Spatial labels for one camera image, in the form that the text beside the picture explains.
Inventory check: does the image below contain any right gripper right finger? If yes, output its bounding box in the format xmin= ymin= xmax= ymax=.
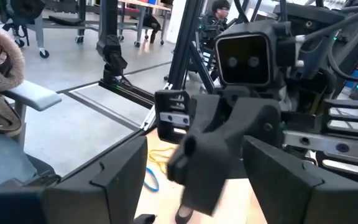
xmin=242 ymin=135 xmax=358 ymax=224

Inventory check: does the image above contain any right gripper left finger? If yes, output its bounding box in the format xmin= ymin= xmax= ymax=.
xmin=40 ymin=135 xmax=149 ymax=224

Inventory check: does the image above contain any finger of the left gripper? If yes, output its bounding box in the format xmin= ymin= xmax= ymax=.
xmin=166 ymin=94 xmax=231 ymax=206
xmin=183 ymin=98 xmax=283 ymax=217

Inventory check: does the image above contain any blue rubber band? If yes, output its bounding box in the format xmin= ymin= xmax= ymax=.
xmin=143 ymin=167 xmax=160 ymax=193

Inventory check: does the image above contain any yellow rubber band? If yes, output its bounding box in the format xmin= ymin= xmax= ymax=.
xmin=149 ymin=147 xmax=176 ymax=174

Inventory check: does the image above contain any grey office chair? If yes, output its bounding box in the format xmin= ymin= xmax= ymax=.
xmin=0 ymin=80 xmax=63 ymax=147

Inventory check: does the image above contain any wheeled wooden top bench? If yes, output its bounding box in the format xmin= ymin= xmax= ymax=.
xmin=116 ymin=0 xmax=172 ymax=48

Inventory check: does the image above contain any black background stand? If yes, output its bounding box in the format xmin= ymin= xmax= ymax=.
xmin=95 ymin=0 xmax=155 ymax=108

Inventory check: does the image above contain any grey wheeled workbench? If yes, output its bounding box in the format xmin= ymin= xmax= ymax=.
xmin=3 ymin=9 xmax=88 ymax=60

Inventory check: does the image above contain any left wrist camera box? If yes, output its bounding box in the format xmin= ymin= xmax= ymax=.
xmin=215 ymin=32 xmax=272 ymax=87

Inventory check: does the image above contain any black aluminium table frame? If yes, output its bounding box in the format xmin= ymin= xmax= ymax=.
xmin=57 ymin=0 xmax=217 ymax=184

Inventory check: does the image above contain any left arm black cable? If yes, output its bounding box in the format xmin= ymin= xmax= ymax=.
xmin=300 ymin=1 xmax=358 ymax=82

